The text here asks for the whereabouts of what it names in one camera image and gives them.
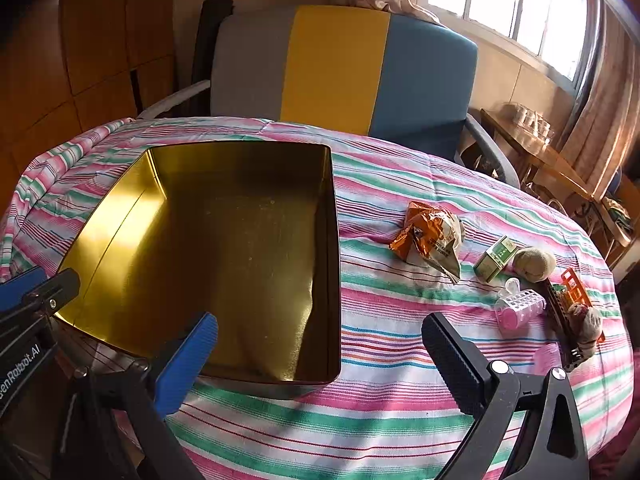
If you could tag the worn fuzzy ball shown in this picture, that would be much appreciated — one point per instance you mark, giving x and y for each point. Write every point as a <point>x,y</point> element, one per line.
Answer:
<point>535,264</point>

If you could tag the gold metal tin container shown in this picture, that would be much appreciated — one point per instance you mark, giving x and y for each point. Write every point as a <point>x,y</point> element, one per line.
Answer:
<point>225,240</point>

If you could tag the set of clear glass cups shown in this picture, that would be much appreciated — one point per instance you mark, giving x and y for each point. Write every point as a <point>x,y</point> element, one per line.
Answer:
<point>530,120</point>

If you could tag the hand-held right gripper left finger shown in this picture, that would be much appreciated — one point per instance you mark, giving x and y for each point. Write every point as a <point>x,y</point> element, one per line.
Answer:
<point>185,365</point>

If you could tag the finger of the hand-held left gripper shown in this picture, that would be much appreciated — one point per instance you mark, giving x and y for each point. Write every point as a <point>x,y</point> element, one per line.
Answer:
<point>60,287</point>
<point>22,285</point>

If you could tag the orange snack packet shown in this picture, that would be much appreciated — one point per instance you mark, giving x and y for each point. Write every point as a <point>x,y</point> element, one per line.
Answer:
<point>425,232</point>

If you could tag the clear pink-capped bottle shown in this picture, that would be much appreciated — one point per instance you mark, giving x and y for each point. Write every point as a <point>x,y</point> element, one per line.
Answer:
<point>520,307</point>

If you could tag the small green box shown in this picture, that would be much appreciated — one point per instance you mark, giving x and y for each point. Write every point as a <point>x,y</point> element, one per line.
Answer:
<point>492,260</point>

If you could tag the pink green striped blanket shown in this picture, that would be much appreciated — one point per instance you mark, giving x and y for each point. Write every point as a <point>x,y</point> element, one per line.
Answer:
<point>400,410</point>

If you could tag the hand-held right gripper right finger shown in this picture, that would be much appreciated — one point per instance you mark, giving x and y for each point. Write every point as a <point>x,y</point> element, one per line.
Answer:
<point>450,360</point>

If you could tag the barred window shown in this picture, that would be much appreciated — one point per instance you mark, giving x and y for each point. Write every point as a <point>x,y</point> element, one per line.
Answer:
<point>500,0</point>

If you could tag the grey yellow blue armchair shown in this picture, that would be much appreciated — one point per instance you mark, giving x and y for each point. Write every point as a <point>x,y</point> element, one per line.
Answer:
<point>335,70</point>

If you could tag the wooden wardrobe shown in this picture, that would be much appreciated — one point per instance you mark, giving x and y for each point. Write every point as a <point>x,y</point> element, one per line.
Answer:
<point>90,35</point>

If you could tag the brown plush toy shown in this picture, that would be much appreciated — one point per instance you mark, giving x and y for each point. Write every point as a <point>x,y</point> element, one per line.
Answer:
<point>589,325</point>

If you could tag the green cloth bag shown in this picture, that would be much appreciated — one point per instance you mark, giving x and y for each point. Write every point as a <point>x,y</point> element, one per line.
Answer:
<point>617,217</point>

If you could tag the orange toy fence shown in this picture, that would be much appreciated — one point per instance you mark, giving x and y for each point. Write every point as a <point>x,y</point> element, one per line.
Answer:
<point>575,290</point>

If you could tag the wooden side table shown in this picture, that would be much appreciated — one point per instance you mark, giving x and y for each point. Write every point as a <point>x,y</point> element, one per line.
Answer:
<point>555,165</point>

